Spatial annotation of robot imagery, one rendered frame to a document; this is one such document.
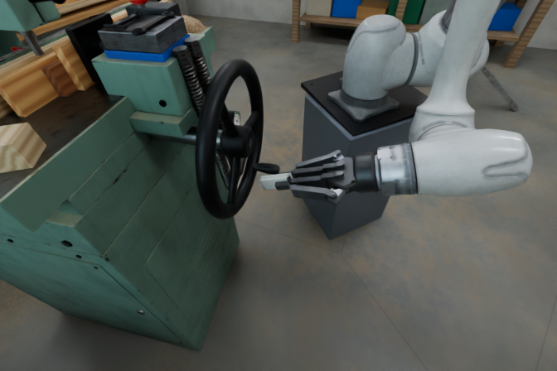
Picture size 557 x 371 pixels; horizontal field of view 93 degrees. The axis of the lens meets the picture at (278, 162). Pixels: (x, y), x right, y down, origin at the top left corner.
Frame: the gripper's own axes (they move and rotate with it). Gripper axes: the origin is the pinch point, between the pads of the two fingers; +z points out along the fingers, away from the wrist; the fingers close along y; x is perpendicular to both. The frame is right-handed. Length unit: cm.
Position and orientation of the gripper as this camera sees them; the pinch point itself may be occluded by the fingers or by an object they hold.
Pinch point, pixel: (277, 181)
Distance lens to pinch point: 56.7
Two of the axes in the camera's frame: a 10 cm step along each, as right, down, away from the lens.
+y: -2.2, 6.8, -7.0
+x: 3.6, 7.2, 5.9
